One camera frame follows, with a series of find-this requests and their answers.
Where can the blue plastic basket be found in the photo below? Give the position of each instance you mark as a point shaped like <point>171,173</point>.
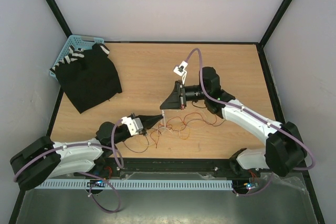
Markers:
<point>78,42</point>

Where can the white zip tie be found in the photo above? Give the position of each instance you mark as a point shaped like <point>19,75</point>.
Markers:
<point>164,118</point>

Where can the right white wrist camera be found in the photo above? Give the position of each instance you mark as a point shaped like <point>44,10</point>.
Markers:
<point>181,71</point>

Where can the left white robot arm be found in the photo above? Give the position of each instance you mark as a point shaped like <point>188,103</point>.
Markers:
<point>44,158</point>

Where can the striped black white cloth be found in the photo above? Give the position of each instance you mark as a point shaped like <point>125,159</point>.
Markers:
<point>77,54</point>

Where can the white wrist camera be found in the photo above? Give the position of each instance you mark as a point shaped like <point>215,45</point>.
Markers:
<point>134,125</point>
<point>181,71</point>

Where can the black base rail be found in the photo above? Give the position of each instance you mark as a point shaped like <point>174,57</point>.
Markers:
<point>107,167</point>

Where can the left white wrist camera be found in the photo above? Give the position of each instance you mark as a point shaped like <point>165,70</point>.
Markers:
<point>134,125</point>

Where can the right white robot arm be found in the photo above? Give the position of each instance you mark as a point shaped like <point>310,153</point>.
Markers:
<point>283,149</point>

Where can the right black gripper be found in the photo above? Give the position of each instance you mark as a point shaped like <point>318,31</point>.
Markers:
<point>176,100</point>

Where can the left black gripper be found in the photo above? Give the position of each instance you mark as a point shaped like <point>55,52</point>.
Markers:
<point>148,121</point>

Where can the light blue cable duct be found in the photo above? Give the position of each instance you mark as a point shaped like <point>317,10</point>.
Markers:
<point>137,184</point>

